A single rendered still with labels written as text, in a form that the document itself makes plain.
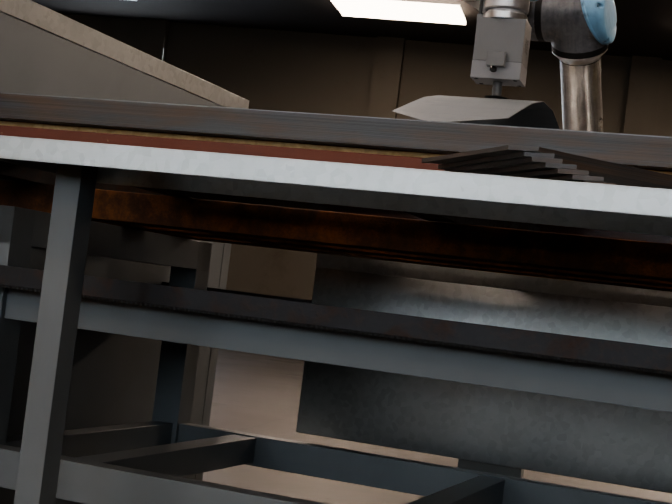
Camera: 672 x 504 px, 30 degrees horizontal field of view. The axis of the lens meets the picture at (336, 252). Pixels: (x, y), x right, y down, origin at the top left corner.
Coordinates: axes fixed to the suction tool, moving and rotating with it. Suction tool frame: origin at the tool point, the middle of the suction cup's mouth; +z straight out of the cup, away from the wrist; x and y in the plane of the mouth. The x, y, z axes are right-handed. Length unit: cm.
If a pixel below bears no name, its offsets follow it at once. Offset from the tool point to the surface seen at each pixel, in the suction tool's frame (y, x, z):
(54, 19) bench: -82, -7, -10
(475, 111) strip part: 1.6, -23.5, 4.2
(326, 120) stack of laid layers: -17.5, -36.2, 9.1
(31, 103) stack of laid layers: -68, -33, 10
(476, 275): -8, 42, 27
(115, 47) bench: -80, 15, -9
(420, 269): -20, 42, 27
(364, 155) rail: -11.0, -36.5, 13.8
